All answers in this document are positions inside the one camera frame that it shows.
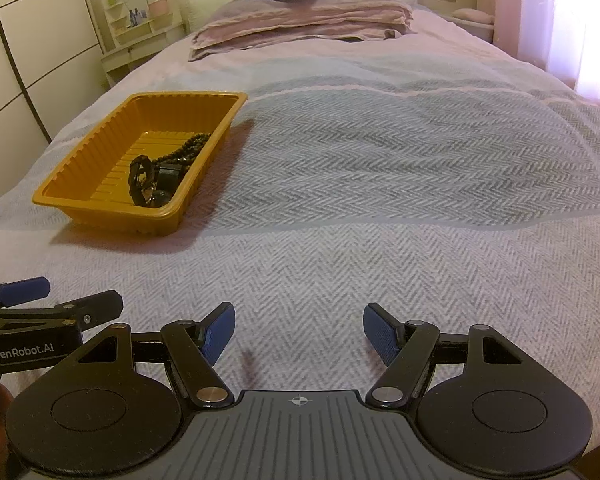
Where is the orange plastic tray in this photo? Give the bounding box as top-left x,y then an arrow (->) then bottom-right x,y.
32,91 -> 248,237

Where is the brown wooden bead bracelet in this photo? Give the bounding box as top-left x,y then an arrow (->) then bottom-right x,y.
128,155 -> 157,207

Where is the pink sheer curtain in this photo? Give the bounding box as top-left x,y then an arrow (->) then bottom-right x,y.
495,0 -> 600,123

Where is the folded pink blanket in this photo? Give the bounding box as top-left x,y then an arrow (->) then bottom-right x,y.
200,0 -> 413,28
189,10 -> 416,62

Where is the white wardrobe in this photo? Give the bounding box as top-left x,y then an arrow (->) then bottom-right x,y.
0,0 -> 106,158

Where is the dark bead necklace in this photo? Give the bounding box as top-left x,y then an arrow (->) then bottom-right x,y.
152,132 -> 213,166

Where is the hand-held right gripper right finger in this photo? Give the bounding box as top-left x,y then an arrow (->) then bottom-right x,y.
363,302 -> 525,409

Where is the pink cushion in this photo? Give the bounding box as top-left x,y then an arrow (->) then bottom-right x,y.
452,7 -> 496,25

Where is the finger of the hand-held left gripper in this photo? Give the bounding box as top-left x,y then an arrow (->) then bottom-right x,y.
0,290 -> 124,335
0,277 -> 51,309

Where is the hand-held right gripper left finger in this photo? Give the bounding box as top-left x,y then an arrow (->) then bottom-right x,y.
75,302 -> 237,409

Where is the cream desktop organizer shelf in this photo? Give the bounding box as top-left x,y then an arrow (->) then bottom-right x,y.
102,0 -> 176,43

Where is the cream vanity table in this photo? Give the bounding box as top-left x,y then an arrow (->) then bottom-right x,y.
100,22 -> 188,92

